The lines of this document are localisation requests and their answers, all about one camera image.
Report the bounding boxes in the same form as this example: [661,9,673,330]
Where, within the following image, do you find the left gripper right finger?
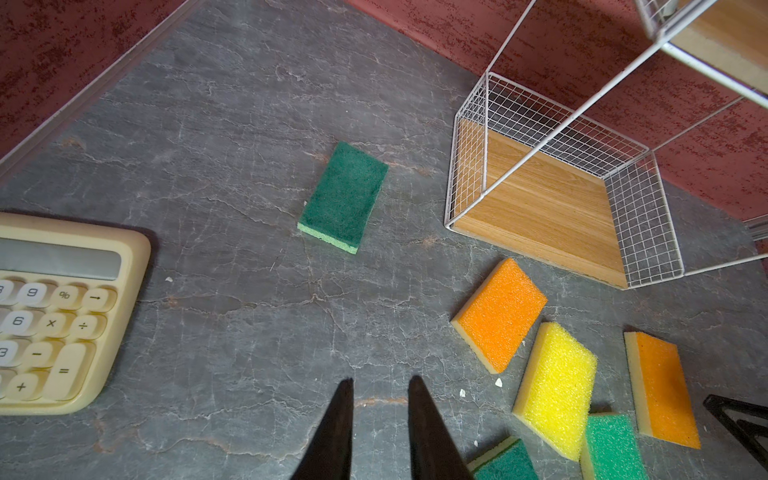
[408,375,473,479]

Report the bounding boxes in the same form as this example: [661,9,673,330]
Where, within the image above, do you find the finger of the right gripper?
[703,394,767,468]

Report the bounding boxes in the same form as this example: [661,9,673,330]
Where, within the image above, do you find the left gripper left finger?
[292,378,354,480]

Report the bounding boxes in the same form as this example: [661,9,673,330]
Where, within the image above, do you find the orange sponge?
[624,331,701,449]
[450,258,547,374]

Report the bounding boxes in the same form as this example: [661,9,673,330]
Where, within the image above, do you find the dark green sponge lower centre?
[467,437,539,480]

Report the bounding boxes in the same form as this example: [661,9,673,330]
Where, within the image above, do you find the dark green sponge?
[297,142,388,254]
[467,437,539,480]

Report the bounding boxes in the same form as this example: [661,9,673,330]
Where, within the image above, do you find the yellow sponge centre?
[512,322,598,461]

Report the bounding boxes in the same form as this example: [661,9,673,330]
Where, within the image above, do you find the light green sponge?
[580,413,648,479]

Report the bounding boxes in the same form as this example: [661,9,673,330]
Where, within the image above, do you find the dark green sponge far left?
[297,142,388,254]

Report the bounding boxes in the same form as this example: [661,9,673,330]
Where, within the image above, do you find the cream calculator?
[1,212,152,416]

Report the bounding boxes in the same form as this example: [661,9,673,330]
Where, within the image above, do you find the white wire wooden shelf rack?
[443,1,767,290]

